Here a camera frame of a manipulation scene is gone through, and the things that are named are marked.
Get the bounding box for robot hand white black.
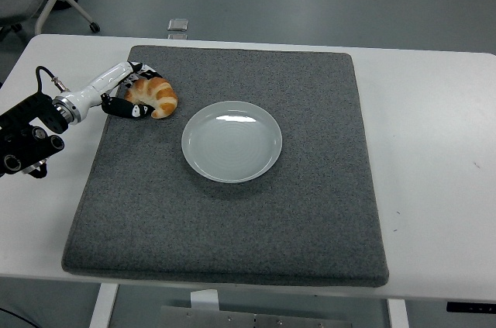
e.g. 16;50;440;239
64;60;164;124

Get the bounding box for golden croissant bread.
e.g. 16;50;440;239
123;77;179;120

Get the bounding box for white round plate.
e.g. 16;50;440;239
181;100;284;185

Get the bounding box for grey metal plate with screws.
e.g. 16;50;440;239
159;305;354;328

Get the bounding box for grey felt mat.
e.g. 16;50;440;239
60;44;390;288

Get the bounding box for white table leg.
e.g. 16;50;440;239
88;283;119;328
387;299;409;328

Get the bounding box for black table control panel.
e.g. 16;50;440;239
446;301;496;314

